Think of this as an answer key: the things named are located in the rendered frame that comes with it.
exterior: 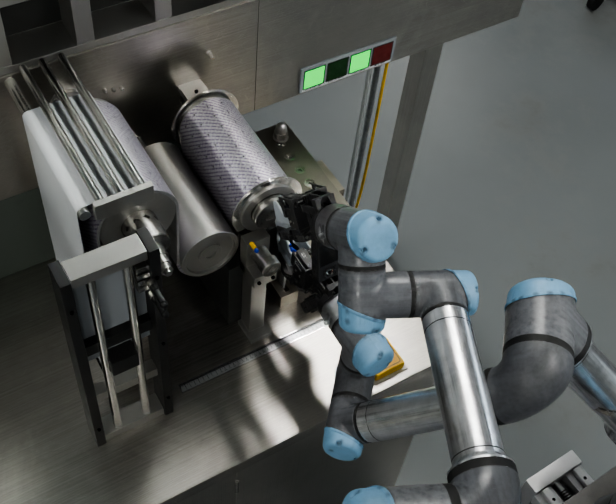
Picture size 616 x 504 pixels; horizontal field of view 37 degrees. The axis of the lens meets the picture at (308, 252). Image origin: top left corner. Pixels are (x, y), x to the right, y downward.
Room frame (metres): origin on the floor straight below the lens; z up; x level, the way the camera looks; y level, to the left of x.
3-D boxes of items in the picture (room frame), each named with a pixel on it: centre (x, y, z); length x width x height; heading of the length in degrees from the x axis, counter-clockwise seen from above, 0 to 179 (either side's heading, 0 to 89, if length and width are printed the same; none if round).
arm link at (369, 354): (0.91, -0.12, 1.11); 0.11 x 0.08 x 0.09; 36
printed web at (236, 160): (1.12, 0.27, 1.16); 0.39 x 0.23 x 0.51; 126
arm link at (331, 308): (0.98, -0.08, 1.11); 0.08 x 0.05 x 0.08; 126
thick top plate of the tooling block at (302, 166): (1.34, 0.04, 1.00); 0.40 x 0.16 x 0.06; 36
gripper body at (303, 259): (1.04, -0.03, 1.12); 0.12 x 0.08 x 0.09; 36
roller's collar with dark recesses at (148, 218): (0.93, 0.27, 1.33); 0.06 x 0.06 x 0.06; 36
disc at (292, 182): (1.10, 0.09, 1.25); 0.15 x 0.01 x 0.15; 126
